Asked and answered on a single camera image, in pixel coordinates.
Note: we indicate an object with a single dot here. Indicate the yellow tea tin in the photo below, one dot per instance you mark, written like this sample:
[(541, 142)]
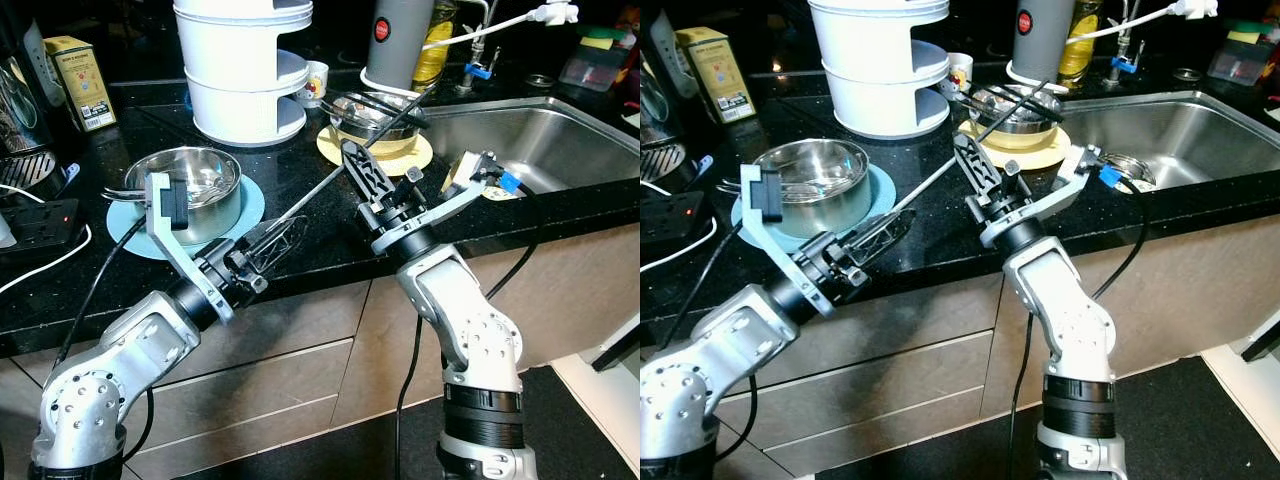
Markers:
[(720, 80), (85, 90)]

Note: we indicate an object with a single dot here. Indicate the clear glass jar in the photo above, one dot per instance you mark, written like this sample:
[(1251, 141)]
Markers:
[(1135, 172)]

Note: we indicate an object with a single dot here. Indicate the light blue plate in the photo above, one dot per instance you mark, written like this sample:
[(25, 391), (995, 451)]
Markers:
[(248, 205), (885, 195)]

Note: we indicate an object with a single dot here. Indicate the white lemon print plate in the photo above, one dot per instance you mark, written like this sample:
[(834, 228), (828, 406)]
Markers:
[(503, 196)]

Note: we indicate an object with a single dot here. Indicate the black white handheld appliance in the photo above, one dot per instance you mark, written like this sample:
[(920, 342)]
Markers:
[(665, 45), (35, 55)]

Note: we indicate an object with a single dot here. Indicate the brown cabinet door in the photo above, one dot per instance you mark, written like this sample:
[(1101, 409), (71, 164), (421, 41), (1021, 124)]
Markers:
[(1180, 290), (560, 290)]

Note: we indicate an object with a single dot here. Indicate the yellow plate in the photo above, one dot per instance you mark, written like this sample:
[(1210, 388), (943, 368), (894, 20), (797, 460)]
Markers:
[(1040, 155), (335, 152)]

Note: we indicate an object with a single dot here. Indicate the blue faucet clip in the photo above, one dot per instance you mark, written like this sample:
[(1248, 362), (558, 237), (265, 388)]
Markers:
[(480, 72), (1125, 65)]

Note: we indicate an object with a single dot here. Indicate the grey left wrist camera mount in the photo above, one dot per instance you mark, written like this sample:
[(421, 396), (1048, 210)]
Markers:
[(158, 222), (760, 232)]

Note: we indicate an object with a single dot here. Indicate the yellow oil bottle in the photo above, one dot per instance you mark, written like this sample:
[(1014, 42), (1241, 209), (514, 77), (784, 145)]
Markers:
[(437, 60), (1078, 55)]

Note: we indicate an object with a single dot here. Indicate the black power strip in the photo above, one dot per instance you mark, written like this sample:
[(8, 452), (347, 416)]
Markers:
[(680, 220), (45, 225)]

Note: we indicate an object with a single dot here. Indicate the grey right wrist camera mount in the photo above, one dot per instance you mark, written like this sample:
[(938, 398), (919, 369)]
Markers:
[(1050, 200), (440, 205)]

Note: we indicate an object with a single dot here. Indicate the clear plastic container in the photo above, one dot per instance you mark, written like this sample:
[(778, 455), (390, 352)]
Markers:
[(590, 70), (1240, 60)]

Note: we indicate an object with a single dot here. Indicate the white faucet diverter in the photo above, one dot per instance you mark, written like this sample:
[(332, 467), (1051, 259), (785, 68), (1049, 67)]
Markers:
[(1195, 8), (555, 12)]

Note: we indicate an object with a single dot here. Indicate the white printed mug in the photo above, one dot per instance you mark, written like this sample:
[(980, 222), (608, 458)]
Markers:
[(315, 82), (960, 75)]

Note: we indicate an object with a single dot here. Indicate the large steel pot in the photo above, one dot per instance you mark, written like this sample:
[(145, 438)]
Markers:
[(215, 210), (835, 200)]

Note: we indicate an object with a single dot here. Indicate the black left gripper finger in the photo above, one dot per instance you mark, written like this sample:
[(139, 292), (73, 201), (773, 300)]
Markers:
[(280, 235), (885, 230), (278, 260), (882, 256)]

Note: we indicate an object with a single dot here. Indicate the small steel bowl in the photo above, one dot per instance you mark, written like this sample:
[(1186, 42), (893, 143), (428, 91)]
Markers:
[(1010, 110), (365, 120)]

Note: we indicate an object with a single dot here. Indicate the round steel sink plug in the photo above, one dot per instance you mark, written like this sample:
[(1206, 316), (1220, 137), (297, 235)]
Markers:
[(1187, 74), (540, 80)]

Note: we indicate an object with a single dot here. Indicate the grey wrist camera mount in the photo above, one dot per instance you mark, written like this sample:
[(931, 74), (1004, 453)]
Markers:
[(1050, 200), (440, 205), (760, 232), (158, 222)]

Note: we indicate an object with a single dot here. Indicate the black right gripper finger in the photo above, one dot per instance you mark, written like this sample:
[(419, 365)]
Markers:
[(974, 172), (362, 175)]

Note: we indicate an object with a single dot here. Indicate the chrome faucet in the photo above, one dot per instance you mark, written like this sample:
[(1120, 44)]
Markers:
[(482, 50), (1125, 45)]

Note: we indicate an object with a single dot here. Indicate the grey drawer front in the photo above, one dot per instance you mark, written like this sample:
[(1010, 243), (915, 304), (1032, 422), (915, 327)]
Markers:
[(300, 320), (230, 450), (920, 310), (870, 440), (880, 390), (260, 400)]

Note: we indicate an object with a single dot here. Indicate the steel electric kettle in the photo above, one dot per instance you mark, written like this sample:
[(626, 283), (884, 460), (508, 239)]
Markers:
[(15, 115), (655, 115)]

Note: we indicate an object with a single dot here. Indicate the white tiered storage rack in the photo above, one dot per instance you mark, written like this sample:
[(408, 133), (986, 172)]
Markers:
[(880, 70), (235, 60)]

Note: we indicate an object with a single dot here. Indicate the stainless steel sink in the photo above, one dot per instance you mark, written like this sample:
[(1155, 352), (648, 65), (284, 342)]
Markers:
[(1200, 140), (540, 140)]

